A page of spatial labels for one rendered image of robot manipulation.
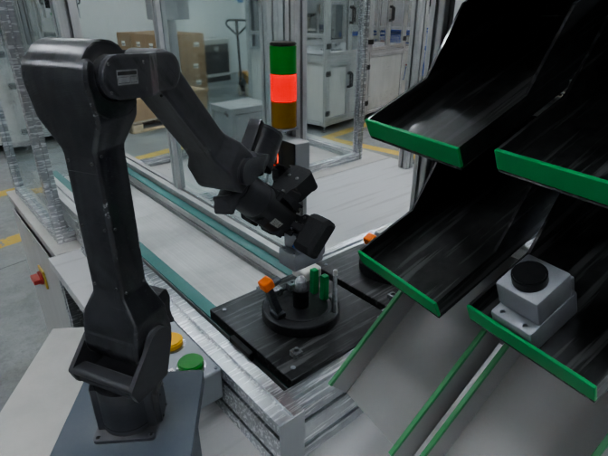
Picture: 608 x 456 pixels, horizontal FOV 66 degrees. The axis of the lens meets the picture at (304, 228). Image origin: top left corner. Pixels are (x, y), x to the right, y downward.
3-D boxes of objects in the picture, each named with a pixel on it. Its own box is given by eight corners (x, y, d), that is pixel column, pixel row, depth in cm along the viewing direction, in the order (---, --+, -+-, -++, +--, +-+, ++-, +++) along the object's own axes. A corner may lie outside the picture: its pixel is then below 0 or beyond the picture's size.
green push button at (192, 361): (185, 383, 73) (185, 373, 72) (174, 369, 75) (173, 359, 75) (209, 371, 75) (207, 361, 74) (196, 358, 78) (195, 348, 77)
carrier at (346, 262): (399, 323, 86) (405, 264, 81) (312, 271, 103) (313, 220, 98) (471, 279, 101) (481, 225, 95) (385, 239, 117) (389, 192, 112)
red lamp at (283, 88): (281, 103, 88) (280, 76, 86) (265, 99, 91) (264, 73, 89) (301, 100, 91) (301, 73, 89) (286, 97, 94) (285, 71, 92)
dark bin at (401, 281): (439, 319, 49) (423, 271, 44) (363, 264, 59) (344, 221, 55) (610, 169, 55) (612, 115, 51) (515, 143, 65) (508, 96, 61)
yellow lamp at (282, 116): (281, 130, 90) (281, 104, 88) (266, 125, 94) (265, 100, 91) (301, 126, 93) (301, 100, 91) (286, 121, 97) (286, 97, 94)
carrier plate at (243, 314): (291, 390, 72) (290, 379, 71) (210, 318, 88) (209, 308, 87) (394, 327, 86) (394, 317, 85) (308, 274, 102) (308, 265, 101)
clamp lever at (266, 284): (277, 317, 81) (263, 286, 76) (270, 311, 82) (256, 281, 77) (292, 303, 82) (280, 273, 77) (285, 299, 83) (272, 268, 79)
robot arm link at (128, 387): (135, 410, 47) (125, 360, 44) (67, 384, 50) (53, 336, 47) (175, 367, 52) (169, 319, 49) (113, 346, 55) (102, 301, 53)
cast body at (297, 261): (295, 272, 78) (294, 234, 75) (279, 262, 81) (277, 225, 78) (331, 256, 83) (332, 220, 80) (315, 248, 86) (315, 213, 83)
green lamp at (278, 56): (280, 75, 86) (280, 47, 84) (264, 72, 89) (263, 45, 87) (301, 73, 89) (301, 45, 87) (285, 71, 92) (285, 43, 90)
